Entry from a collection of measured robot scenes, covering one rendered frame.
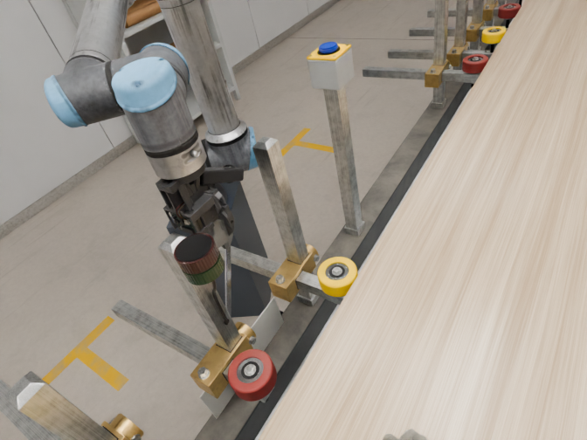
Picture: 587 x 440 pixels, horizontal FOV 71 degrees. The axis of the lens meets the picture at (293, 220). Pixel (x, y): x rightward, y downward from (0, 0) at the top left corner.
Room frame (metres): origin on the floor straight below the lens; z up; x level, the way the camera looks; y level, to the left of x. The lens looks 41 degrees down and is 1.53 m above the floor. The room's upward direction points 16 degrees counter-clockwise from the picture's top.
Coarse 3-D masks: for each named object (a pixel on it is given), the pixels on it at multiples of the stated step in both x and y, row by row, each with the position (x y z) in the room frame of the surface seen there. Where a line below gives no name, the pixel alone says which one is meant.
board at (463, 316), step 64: (576, 0) 1.54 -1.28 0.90; (512, 64) 1.18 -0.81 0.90; (576, 64) 1.07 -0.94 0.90; (448, 128) 0.92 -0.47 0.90; (512, 128) 0.85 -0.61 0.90; (576, 128) 0.78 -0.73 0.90; (448, 192) 0.68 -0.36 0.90; (512, 192) 0.62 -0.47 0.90; (576, 192) 0.57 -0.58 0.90; (384, 256) 0.55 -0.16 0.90; (448, 256) 0.50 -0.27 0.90; (512, 256) 0.46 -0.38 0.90; (576, 256) 0.43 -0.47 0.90; (384, 320) 0.40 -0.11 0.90; (448, 320) 0.37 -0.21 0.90; (512, 320) 0.34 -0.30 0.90; (576, 320) 0.31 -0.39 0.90; (320, 384) 0.32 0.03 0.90; (384, 384) 0.29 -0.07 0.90; (448, 384) 0.27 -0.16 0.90; (512, 384) 0.24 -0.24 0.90; (576, 384) 0.22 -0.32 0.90
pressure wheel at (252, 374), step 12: (240, 360) 0.40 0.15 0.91; (252, 360) 0.40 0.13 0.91; (264, 360) 0.39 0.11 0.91; (228, 372) 0.38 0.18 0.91; (240, 372) 0.38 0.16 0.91; (252, 372) 0.37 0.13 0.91; (264, 372) 0.37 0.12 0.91; (276, 372) 0.38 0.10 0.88; (240, 384) 0.36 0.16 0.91; (252, 384) 0.35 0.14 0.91; (264, 384) 0.35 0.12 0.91; (240, 396) 0.35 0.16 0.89; (252, 396) 0.34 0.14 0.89; (264, 396) 0.34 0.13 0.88
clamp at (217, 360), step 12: (240, 324) 0.50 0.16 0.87; (252, 336) 0.48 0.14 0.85; (216, 348) 0.46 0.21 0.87; (240, 348) 0.45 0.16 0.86; (252, 348) 0.47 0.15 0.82; (204, 360) 0.44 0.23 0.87; (216, 360) 0.44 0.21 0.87; (228, 360) 0.43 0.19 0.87; (192, 372) 0.43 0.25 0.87; (216, 372) 0.41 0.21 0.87; (204, 384) 0.40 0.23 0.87; (216, 384) 0.40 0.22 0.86; (216, 396) 0.39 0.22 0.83
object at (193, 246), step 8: (184, 240) 0.46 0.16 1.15; (192, 240) 0.45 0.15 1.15; (200, 240) 0.45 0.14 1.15; (208, 240) 0.44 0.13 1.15; (176, 248) 0.45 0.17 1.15; (184, 248) 0.44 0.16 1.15; (192, 248) 0.44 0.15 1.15; (200, 248) 0.43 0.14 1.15; (208, 248) 0.43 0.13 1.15; (176, 256) 0.43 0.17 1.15; (184, 256) 0.43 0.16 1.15; (192, 256) 0.42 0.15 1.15; (200, 256) 0.42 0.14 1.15; (216, 288) 0.44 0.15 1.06; (216, 296) 0.45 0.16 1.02; (224, 320) 0.46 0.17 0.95
